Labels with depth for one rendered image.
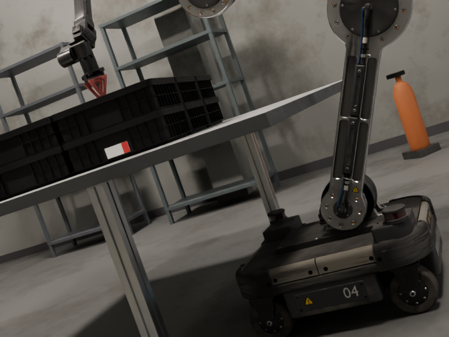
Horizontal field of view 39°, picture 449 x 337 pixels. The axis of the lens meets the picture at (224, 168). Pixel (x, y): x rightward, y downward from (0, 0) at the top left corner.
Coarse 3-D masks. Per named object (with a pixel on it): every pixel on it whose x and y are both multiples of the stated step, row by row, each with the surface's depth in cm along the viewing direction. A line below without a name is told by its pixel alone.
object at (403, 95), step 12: (396, 72) 443; (396, 84) 448; (408, 84) 447; (396, 96) 447; (408, 96) 444; (408, 108) 444; (408, 120) 446; (420, 120) 446; (408, 132) 449; (420, 132) 446; (420, 144) 446; (432, 144) 447; (408, 156) 453; (420, 156) 442
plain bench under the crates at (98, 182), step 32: (320, 96) 229; (224, 128) 169; (256, 128) 166; (128, 160) 181; (160, 160) 177; (256, 160) 326; (32, 192) 194; (64, 192) 190; (96, 192) 193; (128, 256) 193; (128, 288) 195; (160, 320) 199
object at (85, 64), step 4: (88, 56) 224; (92, 56) 226; (80, 60) 225; (84, 60) 224; (88, 60) 224; (92, 60) 225; (80, 64) 227; (84, 64) 225; (88, 64) 224; (92, 64) 225; (96, 64) 226; (84, 68) 225; (88, 68) 225; (92, 68) 225; (96, 68) 226; (100, 68) 224; (84, 72) 226; (88, 72) 222; (92, 72) 222; (92, 76) 227
